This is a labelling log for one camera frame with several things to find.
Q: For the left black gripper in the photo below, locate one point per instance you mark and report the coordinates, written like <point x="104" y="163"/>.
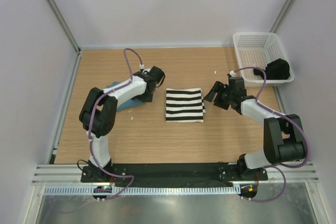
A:
<point x="147" y="98"/>

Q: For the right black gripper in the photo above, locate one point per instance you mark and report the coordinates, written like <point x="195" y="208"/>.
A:
<point x="209" y="97"/>

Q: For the teal tank top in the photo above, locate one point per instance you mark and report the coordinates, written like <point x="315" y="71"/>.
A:
<point x="129" y="103"/>

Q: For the black white striped tank top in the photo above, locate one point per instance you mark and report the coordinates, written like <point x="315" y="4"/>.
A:
<point x="184" y="105"/>

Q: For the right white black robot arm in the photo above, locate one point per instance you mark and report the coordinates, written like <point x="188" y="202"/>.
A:
<point x="284" y="141"/>

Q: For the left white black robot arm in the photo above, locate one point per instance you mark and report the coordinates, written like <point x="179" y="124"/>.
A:
<point x="98" y="116"/>

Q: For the white plastic basket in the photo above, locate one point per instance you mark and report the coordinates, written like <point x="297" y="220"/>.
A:
<point x="257" y="49"/>

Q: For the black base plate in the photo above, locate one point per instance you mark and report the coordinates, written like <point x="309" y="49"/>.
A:
<point x="187" y="175"/>

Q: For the white slotted cable duct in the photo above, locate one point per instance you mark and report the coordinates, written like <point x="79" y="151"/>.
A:
<point x="136" y="191"/>

